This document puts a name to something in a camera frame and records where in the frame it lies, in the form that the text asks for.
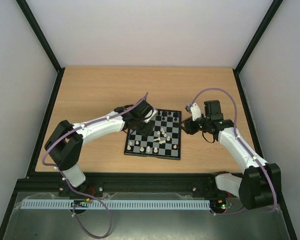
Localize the black white chess board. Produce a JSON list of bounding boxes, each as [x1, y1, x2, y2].
[[123, 109, 182, 161]]

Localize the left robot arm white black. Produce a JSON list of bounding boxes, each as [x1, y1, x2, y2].
[[43, 98, 158, 188]]

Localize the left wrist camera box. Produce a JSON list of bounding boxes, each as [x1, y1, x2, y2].
[[144, 108, 158, 123]]

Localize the left black frame post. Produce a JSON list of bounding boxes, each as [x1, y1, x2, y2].
[[16, 0, 65, 73]]

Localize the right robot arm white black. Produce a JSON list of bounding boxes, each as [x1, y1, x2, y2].
[[182, 100, 281, 210]]

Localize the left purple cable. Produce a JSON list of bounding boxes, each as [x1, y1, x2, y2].
[[43, 92, 150, 238]]

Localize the transparent plastic sheet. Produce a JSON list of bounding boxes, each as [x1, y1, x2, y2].
[[3, 192, 290, 240]]

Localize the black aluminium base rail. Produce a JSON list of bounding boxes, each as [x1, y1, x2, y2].
[[14, 172, 229, 200]]

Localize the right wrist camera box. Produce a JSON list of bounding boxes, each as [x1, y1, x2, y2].
[[185, 102, 202, 122]]

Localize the grey slotted cable duct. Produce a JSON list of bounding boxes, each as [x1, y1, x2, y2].
[[20, 199, 211, 210]]

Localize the right black frame post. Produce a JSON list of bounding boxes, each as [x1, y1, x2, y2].
[[234, 0, 285, 75]]

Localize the black frame post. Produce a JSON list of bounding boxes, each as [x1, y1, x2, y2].
[[234, 0, 285, 75], [16, 0, 65, 73]]

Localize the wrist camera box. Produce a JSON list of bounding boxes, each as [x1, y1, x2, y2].
[[144, 108, 158, 123], [185, 102, 202, 122]]

